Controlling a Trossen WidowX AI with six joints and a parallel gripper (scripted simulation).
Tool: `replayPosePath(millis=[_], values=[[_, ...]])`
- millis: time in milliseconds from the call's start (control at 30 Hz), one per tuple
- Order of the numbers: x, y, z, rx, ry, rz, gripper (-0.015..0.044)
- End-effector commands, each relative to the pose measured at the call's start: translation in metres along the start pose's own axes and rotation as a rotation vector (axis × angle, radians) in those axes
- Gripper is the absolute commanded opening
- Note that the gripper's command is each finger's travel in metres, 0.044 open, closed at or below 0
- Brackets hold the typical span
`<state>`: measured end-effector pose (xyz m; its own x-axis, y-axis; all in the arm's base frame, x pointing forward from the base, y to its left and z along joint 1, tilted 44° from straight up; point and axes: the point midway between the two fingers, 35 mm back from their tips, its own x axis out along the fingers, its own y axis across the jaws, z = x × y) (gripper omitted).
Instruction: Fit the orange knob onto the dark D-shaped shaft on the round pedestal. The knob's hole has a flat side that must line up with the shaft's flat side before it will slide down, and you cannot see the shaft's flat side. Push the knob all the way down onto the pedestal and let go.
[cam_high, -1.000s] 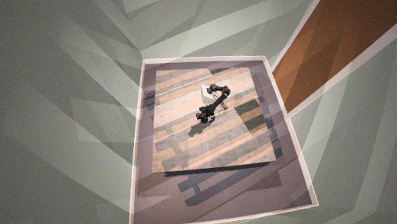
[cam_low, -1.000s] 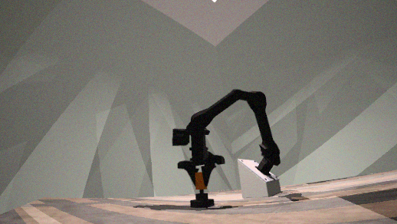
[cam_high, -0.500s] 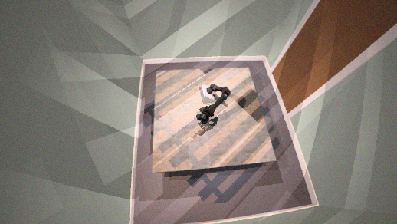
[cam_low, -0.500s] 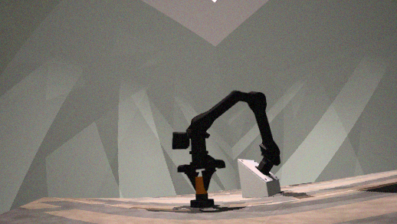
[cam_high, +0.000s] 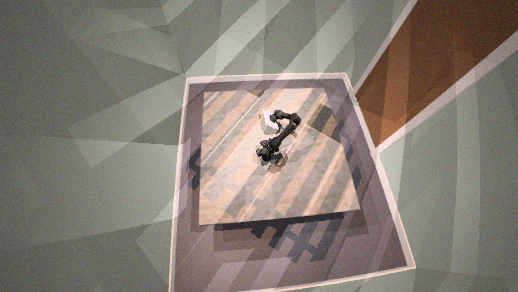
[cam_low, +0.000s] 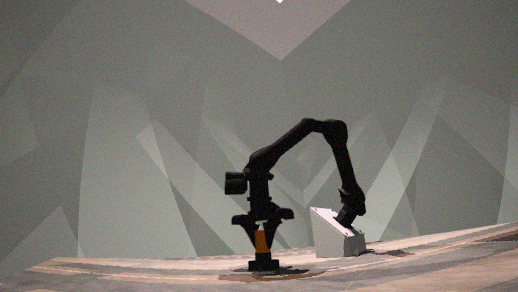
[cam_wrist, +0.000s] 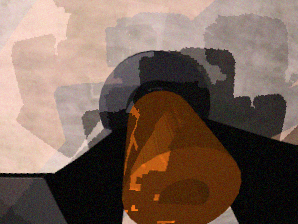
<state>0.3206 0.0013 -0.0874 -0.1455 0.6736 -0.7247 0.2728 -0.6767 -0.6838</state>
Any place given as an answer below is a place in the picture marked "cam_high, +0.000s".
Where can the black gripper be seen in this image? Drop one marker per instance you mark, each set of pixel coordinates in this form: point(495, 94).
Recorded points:
point(259, 150)

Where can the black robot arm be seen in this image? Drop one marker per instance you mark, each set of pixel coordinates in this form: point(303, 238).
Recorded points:
point(276, 141)

